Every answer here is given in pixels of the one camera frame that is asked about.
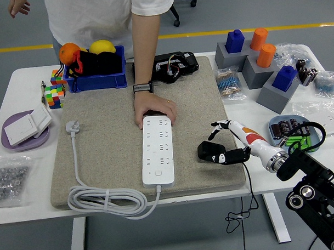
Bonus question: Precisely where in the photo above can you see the white power strip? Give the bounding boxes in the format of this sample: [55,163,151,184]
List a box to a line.
[140,115,176,189]

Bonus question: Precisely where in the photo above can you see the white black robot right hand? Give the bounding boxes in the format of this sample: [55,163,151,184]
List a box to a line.
[207,117,279,171]

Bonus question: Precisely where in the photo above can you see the black hanging cable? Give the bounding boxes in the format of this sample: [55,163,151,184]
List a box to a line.
[240,196,247,250]

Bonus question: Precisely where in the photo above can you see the white power cord with plug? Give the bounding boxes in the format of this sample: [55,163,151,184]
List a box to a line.
[64,116,163,222]

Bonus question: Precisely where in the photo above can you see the light blue plate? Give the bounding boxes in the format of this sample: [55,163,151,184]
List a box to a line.
[267,113,321,156]

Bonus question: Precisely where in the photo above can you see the black office chair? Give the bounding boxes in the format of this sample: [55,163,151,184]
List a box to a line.
[168,0,199,28]

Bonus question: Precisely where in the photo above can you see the orange cylinder peg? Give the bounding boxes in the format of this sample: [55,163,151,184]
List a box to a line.
[255,43,278,69]
[248,27,270,52]

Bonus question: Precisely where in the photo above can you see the small colourful puzzle cube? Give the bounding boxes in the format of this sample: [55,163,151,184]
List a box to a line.
[50,68,68,86]

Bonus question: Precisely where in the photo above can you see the black plug adapter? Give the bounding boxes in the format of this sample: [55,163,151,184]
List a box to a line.
[197,139,227,162]

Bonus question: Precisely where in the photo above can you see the metal pen tool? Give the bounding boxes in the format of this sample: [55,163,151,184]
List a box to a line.
[40,81,48,104]

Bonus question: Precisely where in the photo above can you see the purple plate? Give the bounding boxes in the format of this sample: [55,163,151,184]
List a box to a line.
[0,109,52,153]

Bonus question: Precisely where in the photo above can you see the person's right hand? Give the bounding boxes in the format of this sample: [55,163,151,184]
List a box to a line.
[7,0,32,19]

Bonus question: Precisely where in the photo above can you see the person's left hand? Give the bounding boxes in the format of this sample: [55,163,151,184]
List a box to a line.
[132,90,179,130]

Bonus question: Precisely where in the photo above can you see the dark capacitor with print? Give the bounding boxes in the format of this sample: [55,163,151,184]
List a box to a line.
[288,119,301,135]
[270,123,281,140]
[300,121,312,137]
[278,120,291,136]

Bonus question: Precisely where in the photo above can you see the bag of blue resistors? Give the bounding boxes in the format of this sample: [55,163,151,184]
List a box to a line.
[214,66,248,103]
[312,69,334,99]

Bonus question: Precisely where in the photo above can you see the blue plastic bin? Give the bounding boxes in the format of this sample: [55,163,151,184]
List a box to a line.
[61,44,128,94]

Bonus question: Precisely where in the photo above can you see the white wall switch panel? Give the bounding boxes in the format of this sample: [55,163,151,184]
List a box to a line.
[3,113,40,147]
[29,102,53,139]

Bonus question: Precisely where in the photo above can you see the black wristwatch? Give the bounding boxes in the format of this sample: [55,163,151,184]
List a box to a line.
[132,81,155,94]

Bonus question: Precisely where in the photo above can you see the grey cube block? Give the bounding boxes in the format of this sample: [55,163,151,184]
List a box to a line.
[254,70,302,115]
[214,41,248,73]
[240,38,265,60]
[240,54,281,90]

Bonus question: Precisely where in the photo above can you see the grey-brown mat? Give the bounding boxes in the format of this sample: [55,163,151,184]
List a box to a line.
[45,54,247,211]

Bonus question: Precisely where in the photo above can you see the white table leg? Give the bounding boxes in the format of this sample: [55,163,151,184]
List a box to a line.
[68,216,87,250]
[262,193,292,245]

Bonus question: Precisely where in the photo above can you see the person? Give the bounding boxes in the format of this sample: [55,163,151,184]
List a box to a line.
[43,0,177,64]

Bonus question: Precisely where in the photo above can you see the black electronic device with wires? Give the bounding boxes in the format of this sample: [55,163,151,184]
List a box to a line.
[152,50,201,84]

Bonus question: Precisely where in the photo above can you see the clear plastic bag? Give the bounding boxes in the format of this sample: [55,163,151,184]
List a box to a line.
[291,99,334,139]

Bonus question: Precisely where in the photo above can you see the blue square peg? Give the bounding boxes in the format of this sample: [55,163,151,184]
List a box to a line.
[224,29,246,54]
[271,65,299,93]

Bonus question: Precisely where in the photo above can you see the clear bag of small parts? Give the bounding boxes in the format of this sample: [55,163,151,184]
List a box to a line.
[272,41,318,71]

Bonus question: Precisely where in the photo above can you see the green cylinder pile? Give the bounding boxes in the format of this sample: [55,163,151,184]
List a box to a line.
[284,135,313,154]

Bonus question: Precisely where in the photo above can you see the clear bag of metal nuts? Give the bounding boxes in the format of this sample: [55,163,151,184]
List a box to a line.
[0,154,42,209]

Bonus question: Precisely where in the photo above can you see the yellow lemon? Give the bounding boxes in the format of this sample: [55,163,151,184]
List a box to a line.
[88,39,117,55]

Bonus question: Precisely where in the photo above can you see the black floor cable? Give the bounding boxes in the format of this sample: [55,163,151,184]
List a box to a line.
[307,236,320,250]

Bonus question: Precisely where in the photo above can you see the white socket panel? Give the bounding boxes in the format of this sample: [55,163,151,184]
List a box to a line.
[310,113,334,138]

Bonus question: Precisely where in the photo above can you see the black drawstring bag red trim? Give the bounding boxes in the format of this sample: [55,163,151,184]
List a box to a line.
[59,48,124,93]

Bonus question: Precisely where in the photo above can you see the orange fruit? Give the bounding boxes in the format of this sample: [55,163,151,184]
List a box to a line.
[58,42,82,66]

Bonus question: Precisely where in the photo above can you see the large colourful puzzle cube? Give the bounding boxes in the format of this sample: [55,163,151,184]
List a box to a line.
[44,83,67,110]

